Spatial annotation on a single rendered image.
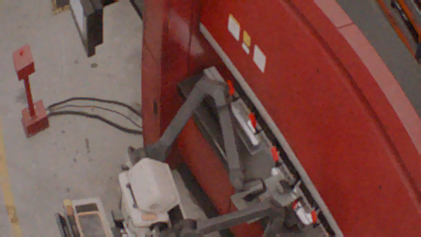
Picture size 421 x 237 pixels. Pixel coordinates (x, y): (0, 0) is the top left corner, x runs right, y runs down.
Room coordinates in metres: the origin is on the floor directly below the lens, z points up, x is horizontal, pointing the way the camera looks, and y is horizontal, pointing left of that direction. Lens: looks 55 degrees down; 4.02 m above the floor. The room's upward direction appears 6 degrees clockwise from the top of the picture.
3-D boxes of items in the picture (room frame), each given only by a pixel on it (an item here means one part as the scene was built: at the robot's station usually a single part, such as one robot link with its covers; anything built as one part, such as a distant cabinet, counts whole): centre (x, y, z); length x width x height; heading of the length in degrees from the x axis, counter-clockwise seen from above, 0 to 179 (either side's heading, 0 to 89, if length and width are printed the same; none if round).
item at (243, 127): (2.20, -0.10, 0.92); 0.50 x 0.06 x 0.10; 33
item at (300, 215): (1.69, -0.44, 0.92); 0.39 x 0.06 x 0.10; 33
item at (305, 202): (1.59, -0.50, 1.18); 0.15 x 0.09 x 0.17; 33
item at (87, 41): (2.43, 0.73, 1.42); 0.45 x 0.12 x 0.36; 32
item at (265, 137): (1.93, -0.28, 1.18); 0.15 x 0.09 x 0.17; 33
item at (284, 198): (1.66, -0.28, 1.00); 0.26 x 0.18 x 0.01; 123
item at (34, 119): (2.58, 1.32, 0.41); 0.25 x 0.20 x 0.83; 123
